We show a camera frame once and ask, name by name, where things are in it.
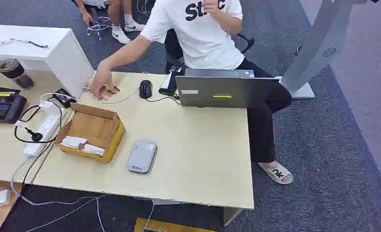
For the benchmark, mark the person in white shirt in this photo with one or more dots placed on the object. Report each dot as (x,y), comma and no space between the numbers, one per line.
(200,38)

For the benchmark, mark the grey laptop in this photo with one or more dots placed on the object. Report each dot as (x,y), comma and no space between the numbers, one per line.
(222,93)

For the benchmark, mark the white cabinet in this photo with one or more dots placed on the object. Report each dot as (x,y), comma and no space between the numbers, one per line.
(33,44)

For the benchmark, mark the black pouch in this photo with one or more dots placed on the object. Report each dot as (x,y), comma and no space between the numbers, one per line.
(168,85)

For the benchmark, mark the white power strip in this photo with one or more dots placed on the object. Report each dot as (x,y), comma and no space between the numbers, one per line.
(46,128)

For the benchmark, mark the black handheld terminal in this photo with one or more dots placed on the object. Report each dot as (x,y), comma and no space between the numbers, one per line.
(1,107)

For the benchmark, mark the grey column stand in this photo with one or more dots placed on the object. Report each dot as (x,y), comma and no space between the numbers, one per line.
(318,41)

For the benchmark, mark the person's left hand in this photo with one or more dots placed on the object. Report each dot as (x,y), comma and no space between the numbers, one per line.
(211,5)

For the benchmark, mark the yellow board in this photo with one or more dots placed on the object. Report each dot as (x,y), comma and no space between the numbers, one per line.
(164,226)

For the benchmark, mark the black office chair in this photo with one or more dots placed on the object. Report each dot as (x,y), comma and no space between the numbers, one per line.
(172,48)

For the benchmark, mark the person's right hand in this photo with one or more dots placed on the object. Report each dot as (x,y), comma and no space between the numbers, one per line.
(101,80)

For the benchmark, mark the silver card reader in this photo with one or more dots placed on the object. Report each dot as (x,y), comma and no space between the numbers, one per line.
(142,157)

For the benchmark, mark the black computer mouse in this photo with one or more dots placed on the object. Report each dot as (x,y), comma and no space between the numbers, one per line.
(145,89)

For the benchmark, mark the printed cards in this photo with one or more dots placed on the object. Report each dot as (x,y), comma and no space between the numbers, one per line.
(108,93)

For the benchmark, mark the seated person in background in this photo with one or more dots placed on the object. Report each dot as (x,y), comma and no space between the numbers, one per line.
(116,12)

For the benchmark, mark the wooden card box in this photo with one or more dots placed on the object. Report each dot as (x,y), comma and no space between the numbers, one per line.
(91,128)

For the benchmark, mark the dark tumbler cup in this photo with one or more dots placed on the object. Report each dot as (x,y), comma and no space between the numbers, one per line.
(14,72)

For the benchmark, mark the black power adapter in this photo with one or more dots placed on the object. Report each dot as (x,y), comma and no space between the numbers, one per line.
(64,97)

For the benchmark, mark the white charger block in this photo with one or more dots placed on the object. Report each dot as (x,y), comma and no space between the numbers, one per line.
(2,197)

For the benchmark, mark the beige slipper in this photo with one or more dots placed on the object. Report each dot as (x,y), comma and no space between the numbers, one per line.
(278,174)

